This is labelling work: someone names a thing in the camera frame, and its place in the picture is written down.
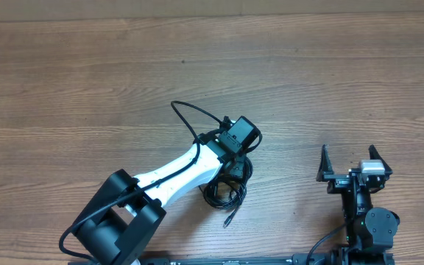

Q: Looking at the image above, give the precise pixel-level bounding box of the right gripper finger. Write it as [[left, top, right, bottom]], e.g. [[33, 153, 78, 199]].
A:
[[316, 144, 333, 181], [368, 144, 392, 175]]

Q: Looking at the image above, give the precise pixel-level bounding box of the black usb cable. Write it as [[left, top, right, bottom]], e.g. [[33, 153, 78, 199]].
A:
[[199, 156, 254, 229]]

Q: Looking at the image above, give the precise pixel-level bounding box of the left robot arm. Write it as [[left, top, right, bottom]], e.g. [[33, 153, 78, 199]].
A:
[[69, 116, 262, 265]]

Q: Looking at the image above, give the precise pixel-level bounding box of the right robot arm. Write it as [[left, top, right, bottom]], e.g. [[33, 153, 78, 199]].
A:
[[305, 145, 400, 265]]

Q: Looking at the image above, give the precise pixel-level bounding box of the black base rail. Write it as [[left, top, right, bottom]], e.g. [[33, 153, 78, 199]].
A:
[[134, 253, 336, 265]]

